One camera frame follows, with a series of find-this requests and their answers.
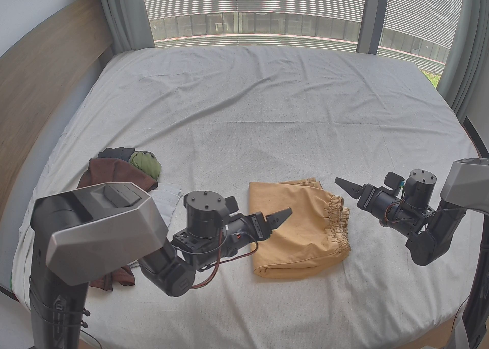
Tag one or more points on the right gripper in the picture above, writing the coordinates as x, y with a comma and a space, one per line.
378, 202

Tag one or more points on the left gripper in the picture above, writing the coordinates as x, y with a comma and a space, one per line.
248, 229

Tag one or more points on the tan shorts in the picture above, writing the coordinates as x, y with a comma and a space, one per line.
298, 236

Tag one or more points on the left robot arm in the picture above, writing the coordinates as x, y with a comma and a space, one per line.
95, 232

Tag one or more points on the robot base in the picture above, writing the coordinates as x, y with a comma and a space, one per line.
454, 340

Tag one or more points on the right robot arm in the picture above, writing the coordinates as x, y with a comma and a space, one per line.
462, 183

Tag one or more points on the bed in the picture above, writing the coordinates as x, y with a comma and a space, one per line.
267, 91

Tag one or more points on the pale grey garment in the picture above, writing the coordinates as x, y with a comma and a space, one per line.
164, 198

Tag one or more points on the green garment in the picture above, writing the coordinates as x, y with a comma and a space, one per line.
147, 166

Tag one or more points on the brown garment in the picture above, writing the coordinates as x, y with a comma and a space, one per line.
114, 171

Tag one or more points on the black garment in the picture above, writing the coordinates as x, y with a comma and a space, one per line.
114, 153

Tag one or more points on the grey-green curtain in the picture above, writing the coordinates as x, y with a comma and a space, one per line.
114, 3
470, 53

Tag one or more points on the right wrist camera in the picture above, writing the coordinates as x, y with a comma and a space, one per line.
392, 180

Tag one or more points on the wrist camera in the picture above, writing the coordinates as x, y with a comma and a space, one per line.
231, 206
392, 180

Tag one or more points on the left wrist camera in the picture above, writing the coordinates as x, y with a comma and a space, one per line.
231, 206

